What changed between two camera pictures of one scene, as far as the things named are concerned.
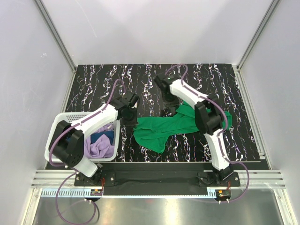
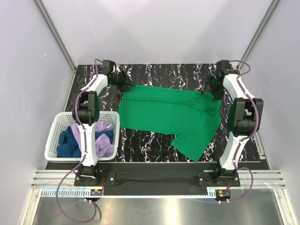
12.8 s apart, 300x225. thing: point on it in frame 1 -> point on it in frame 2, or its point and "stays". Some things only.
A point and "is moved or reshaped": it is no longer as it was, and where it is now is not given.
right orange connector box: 223,193 stays
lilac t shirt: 102,147 stays
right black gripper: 166,105 -> 217,94
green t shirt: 157,134 is moved or reshaped
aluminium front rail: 265,179 stays
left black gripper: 132,123 -> 125,79
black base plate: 156,176 stays
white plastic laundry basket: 72,116 stays
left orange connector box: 94,192 stays
